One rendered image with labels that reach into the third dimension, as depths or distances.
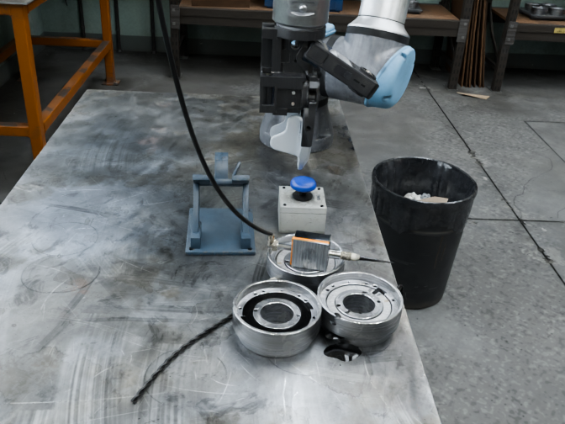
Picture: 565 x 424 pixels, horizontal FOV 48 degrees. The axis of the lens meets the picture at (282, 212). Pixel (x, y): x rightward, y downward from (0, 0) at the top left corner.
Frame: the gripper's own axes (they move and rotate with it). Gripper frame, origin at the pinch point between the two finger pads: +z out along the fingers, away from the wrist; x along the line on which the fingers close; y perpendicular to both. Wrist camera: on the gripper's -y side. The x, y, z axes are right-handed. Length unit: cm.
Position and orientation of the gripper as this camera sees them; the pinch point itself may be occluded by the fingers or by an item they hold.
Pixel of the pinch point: (304, 160)
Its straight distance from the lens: 94.6
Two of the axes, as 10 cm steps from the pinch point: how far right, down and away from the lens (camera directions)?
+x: 0.3, 4.9, -8.7
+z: -0.5, 8.7, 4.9
